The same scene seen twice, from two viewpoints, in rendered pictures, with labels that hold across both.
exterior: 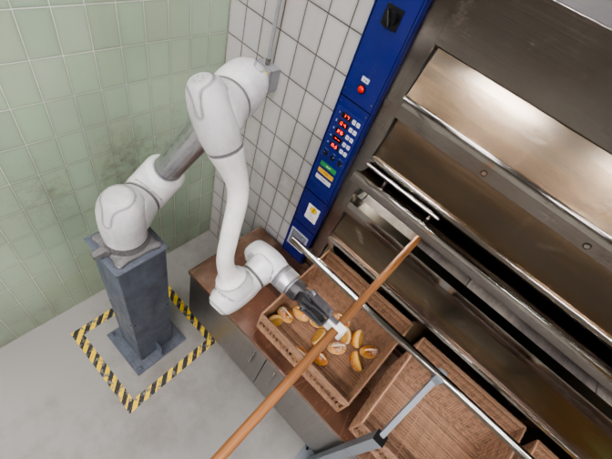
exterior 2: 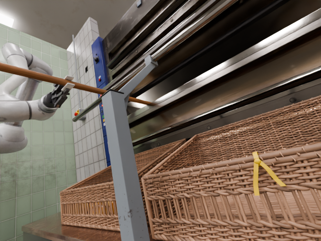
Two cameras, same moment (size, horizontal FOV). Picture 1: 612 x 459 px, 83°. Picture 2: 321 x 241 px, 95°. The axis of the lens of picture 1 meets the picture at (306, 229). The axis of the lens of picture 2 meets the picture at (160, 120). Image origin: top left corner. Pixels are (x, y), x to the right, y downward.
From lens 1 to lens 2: 1.62 m
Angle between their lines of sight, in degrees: 64
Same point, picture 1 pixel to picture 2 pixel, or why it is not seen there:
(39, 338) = not seen: outside the picture
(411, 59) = (106, 61)
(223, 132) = (12, 48)
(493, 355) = (228, 90)
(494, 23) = (113, 36)
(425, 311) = (179, 119)
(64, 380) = not seen: outside the picture
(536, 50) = (122, 27)
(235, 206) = not seen: hidden behind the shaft
